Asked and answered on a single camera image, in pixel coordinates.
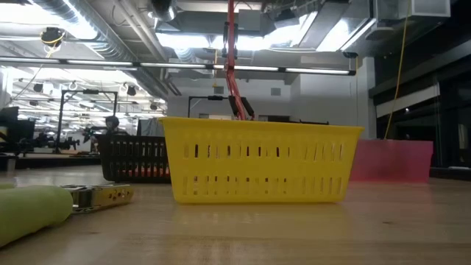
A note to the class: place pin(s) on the black slotted plastic basket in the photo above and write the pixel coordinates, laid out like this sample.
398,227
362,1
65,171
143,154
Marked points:
132,154

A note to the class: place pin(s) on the tall black rig frame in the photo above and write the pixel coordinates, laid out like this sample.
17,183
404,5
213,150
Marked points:
60,110

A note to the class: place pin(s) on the long overhead light bar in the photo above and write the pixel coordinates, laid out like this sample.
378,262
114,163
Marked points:
110,63

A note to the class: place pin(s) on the dark background monitor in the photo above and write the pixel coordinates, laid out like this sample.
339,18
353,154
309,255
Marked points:
16,132

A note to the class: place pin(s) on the grey draped cloth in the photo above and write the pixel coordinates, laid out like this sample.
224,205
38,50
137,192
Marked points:
149,127

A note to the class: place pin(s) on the black background equipment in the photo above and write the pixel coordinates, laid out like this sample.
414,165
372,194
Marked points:
274,118

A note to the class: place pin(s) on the yellow slotted plastic basket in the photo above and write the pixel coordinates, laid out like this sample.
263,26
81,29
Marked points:
257,132

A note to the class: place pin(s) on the pink plastic bin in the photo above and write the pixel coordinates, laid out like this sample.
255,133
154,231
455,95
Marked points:
393,160

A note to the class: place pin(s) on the black background robot arm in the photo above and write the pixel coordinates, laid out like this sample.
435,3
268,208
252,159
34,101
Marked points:
66,141

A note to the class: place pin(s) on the background wooden table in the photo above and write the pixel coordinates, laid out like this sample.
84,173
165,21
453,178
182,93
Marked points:
48,160

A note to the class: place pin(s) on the black clamp with long legs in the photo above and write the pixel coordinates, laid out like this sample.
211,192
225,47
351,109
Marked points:
225,40

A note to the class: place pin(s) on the low black rig frame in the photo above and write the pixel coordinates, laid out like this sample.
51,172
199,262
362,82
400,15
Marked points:
209,97

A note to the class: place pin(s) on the red pole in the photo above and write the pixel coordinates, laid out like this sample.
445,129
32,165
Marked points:
231,37

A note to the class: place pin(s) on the person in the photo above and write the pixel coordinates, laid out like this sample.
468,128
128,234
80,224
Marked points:
112,123

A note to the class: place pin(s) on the black clamp with short legs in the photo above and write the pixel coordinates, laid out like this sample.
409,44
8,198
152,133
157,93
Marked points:
233,105

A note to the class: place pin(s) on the grey square wall vent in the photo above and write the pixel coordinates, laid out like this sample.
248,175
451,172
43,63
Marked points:
218,90
275,91

